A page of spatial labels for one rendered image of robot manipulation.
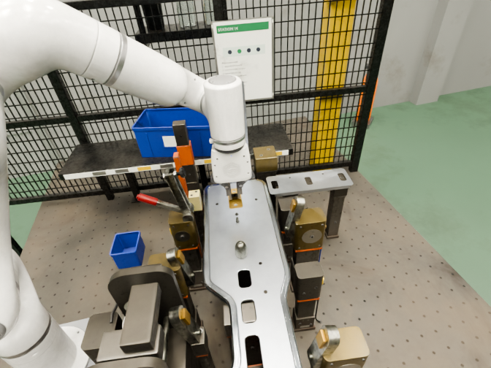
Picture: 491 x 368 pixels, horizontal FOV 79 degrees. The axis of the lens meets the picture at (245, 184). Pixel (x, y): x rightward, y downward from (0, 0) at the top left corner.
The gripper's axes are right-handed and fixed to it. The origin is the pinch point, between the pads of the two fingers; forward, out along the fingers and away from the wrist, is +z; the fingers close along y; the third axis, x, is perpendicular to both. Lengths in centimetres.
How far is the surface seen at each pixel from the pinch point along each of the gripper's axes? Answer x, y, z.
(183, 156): 28.4, -16.5, 4.9
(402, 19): 261, 193, 17
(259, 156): 25.0, 10.5, 6.2
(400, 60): 263, 203, 58
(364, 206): 29, 58, 42
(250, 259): -14.8, 2.2, 12.2
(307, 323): -21.8, 18.0, 38.2
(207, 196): 12.8, -9.2, 11.9
